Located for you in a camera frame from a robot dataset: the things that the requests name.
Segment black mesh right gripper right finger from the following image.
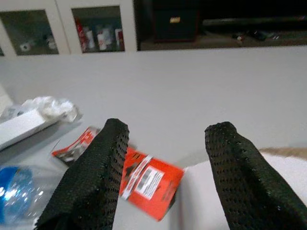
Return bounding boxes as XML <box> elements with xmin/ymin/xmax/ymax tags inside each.
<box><xmin>204</xmin><ymin>121</ymin><xmax>307</xmax><ymax>230</ymax></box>

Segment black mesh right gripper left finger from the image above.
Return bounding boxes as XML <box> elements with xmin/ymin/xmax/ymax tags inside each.
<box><xmin>34</xmin><ymin>118</ymin><xmax>130</xmax><ymax>230</ymax></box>

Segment white box with brown flap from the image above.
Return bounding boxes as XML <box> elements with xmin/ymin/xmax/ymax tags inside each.
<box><xmin>169</xmin><ymin>146</ymin><xmax>307</xmax><ymax>230</ymax></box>

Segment red printed packaging card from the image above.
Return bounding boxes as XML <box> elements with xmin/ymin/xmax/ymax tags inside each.
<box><xmin>51</xmin><ymin>126</ymin><xmax>185</xmax><ymax>222</ymax></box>

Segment clear bottle with blue label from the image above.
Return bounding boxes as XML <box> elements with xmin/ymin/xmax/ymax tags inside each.
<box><xmin>0</xmin><ymin>164</ymin><xmax>69</xmax><ymax>230</ymax></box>

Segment crumpled clear plastic wrap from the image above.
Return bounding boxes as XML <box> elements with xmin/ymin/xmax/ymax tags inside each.
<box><xmin>21</xmin><ymin>95</ymin><xmax>83</xmax><ymax>123</ymax></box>

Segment flat white cardboard box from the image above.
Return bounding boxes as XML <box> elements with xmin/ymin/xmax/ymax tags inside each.
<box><xmin>0</xmin><ymin>108</ymin><xmax>60</xmax><ymax>151</ymax></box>

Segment red and white packages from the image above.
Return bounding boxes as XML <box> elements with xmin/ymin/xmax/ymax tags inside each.
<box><xmin>74</xmin><ymin>18</ymin><xmax>125</xmax><ymax>53</ymax></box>

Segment white cabinet with glass doors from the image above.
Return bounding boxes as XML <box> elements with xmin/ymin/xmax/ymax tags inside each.
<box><xmin>0</xmin><ymin>0</ymin><xmax>138</xmax><ymax>58</ymax></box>

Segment dark open shelf unit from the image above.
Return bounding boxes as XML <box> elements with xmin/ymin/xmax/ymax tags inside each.
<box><xmin>133</xmin><ymin>0</ymin><xmax>307</xmax><ymax>51</ymax></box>

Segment black box with yellow label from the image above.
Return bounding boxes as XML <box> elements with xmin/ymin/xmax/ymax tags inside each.
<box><xmin>152</xmin><ymin>8</ymin><xmax>200</xmax><ymax>43</ymax></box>

